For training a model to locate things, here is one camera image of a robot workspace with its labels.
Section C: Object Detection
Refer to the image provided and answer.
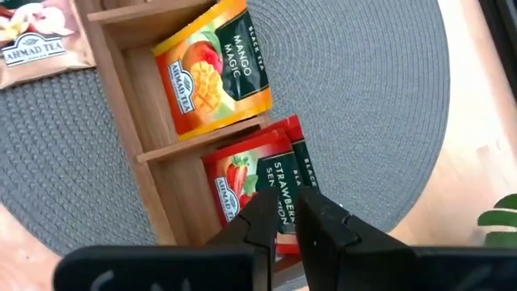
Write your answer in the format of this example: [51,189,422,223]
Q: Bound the wooden tea organizer box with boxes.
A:
[74,0,312,284]

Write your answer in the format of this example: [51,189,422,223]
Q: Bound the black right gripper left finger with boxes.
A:
[205,188,280,291]

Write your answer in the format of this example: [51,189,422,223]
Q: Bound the mango tea sachet orange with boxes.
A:
[152,0,274,141]

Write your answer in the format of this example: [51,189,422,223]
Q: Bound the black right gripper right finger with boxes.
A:
[296,185,418,291]

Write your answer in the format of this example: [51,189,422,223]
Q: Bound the green potted plant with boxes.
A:
[477,193,517,248]

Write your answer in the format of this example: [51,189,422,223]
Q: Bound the black table frame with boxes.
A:
[478,0,517,102]

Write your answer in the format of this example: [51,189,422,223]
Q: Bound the gold tea sachet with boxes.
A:
[0,0,97,91]

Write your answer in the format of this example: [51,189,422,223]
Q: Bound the grey round woven placemat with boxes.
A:
[0,0,452,256]

